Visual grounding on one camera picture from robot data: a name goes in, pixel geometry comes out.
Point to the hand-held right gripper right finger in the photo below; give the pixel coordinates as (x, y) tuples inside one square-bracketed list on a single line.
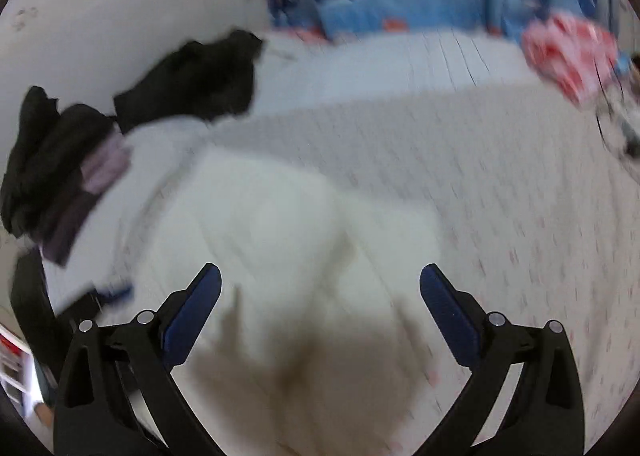
[(450, 308)]

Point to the dark brown garment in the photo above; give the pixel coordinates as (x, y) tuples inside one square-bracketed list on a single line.
[(70, 226)]

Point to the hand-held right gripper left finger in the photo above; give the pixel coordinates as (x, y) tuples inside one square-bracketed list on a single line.
[(195, 308)]

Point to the white shelf unit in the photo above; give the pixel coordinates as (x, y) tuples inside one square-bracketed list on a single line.
[(15, 366)]

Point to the cream quilted jacket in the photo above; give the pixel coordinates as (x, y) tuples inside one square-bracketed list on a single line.
[(280, 246)]

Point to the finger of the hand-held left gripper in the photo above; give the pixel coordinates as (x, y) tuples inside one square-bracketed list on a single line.
[(112, 293)]

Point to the black fuzzy jacket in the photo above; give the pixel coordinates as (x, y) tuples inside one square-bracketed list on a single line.
[(200, 81)]

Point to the black fleece garment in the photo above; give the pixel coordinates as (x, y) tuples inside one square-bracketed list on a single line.
[(45, 156)]

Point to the white striped pillow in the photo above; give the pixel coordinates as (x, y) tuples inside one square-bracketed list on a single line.
[(380, 71)]

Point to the lavender garment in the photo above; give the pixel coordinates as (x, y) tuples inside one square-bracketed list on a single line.
[(105, 166)]

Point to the floral bed sheet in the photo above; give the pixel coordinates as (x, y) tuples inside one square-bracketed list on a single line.
[(500, 196)]

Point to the white fluffy blanket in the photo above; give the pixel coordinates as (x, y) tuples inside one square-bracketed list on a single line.
[(160, 156)]

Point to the pink checked cloth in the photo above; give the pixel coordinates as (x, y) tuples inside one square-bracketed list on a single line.
[(570, 56)]

